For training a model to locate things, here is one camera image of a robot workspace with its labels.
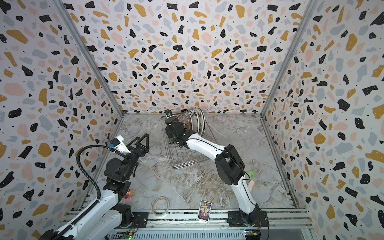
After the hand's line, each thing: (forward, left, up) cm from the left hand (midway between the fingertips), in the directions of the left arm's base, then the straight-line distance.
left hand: (142, 134), depth 71 cm
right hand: (+16, -9, -9) cm, 20 cm away
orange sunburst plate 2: (+24, -20, -11) cm, 34 cm away
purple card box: (-28, -29, -28) cm, 49 cm away
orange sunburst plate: (+18, -19, -12) cm, 29 cm away
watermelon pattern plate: (+19, -29, -12) cm, 36 cm away
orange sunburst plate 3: (+26, -24, -15) cm, 38 cm away
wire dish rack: (+4, -16, -30) cm, 34 cm away
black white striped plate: (+18, -27, -13) cm, 34 cm away
